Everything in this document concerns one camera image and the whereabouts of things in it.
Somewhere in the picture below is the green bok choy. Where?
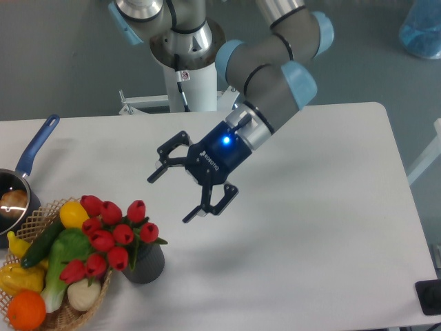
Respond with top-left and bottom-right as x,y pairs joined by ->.
41,228 -> 91,314

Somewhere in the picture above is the woven wicker basket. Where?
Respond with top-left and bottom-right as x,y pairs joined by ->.
0,197 -> 114,331

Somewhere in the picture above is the white frame bar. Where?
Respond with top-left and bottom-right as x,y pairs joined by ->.
407,119 -> 440,185

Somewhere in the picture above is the red tulip bouquet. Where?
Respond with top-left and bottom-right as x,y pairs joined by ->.
60,195 -> 167,285

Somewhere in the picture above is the yellow bell pepper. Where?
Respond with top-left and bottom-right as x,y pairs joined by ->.
1,263 -> 45,297

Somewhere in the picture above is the black device at edge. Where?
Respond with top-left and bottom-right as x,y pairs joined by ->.
415,279 -> 440,316

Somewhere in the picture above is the green cucumber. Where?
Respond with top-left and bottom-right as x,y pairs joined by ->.
21,218 -> 65,269

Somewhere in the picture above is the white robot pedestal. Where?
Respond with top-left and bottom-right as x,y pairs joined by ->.
119,18 -> 239,114

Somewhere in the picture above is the white garlic bulb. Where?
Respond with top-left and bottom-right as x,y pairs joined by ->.
68,279 -> 101,312

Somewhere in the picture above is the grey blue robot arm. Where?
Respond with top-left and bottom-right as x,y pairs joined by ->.
108,1 -> 334,221

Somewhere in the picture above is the dark grey ribbed vase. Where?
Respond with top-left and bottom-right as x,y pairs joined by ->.
122,243 -> 165,284

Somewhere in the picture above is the blue plastic bag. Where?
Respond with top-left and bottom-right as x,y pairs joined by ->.
399,1 -> 440,59

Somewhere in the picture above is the yellow banana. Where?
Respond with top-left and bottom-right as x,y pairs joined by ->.
6,231 -> 49,271

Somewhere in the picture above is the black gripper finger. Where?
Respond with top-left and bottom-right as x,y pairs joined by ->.
147,130 -> 194,184
181,172 -> 239,224

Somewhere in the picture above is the blue handled saucepan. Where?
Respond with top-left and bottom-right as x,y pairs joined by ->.
1,114 -> 60,249

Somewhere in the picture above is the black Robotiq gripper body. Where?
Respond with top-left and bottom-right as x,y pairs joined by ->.
185,121 -> 252,185

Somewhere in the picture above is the orange fruit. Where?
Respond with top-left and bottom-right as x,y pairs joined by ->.
7,290 -> 46,330

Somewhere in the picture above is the brown bread in pan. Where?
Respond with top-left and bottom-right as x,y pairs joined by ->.
1,190 -> 28,219

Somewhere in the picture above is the yellow squash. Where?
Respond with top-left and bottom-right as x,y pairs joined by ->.
59,201 -> 89,228

